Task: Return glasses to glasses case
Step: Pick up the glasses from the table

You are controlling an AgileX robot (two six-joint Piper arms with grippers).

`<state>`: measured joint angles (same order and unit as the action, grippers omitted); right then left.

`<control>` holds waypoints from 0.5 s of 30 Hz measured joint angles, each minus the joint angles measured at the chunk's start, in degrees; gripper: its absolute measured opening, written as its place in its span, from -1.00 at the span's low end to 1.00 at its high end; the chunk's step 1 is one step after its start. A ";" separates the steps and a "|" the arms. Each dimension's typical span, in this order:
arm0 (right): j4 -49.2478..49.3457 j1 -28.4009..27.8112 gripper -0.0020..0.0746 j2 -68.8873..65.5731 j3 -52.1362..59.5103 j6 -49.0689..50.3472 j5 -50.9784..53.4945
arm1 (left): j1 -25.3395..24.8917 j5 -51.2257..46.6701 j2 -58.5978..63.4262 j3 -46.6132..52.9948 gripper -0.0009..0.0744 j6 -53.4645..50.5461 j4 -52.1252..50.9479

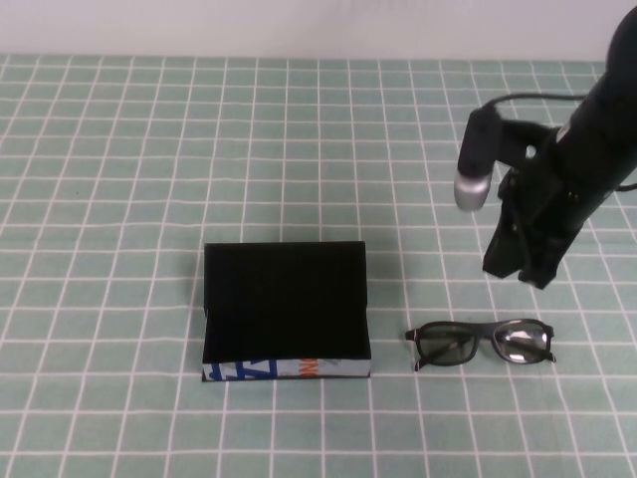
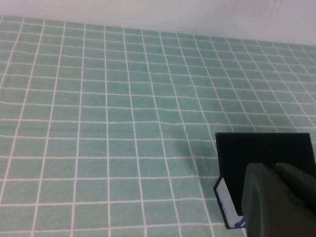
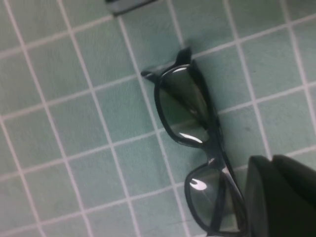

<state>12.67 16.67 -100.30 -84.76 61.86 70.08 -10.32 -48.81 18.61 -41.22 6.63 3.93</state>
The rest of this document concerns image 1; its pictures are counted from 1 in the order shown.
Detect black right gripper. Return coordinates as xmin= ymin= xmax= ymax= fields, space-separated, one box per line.
xmin=482 ymin=133 xmax=626 ymax=290

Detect black framed glasses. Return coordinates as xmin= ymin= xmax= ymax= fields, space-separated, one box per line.
xmin=403 ymin=320 xmax=557 ymax=373

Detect black printed glasses case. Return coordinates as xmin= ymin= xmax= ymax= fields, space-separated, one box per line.
xmin=200 ymin=240 xmax=372 ymax=383

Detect green white checked tablecloth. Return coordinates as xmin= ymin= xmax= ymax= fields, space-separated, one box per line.
xmin=0 ymin=53 xmax=637 ymax=478

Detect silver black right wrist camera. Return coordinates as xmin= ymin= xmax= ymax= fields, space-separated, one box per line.
xmin=453 ymin=107 xmax=561 ymax=213

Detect black right camera cable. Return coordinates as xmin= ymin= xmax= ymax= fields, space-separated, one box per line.
xmin=482 ymin=91 xmax=591 ymax=114

